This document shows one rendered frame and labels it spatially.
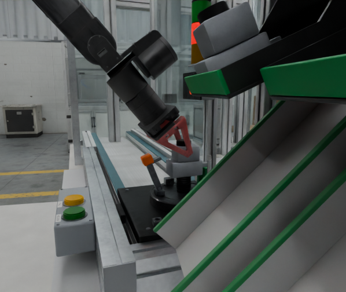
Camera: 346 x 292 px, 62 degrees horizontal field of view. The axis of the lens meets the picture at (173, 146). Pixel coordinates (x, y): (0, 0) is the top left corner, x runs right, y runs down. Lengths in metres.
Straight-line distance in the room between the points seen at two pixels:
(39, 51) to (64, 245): 8.39
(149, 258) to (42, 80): 8.45
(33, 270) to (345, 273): 0.54
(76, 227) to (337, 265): 0.42
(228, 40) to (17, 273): 0.55
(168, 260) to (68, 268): 0.24
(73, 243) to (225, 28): 0.45
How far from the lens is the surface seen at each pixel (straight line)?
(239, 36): 0.28
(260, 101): 0.41
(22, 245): 0.75
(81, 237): 0.57
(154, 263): 0.45
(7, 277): 0.65
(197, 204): 0.38
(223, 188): 0.38
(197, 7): 0.79
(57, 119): 8.77
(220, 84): 0.23
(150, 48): 0.53
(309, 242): 0.27
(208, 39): 0.27
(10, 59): 9.02
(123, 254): 0.45
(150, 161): 0.55
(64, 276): 0.61
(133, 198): 0.63
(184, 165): 0.56
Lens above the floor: 1.19
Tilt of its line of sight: 11 degrees down
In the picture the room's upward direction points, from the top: straight up
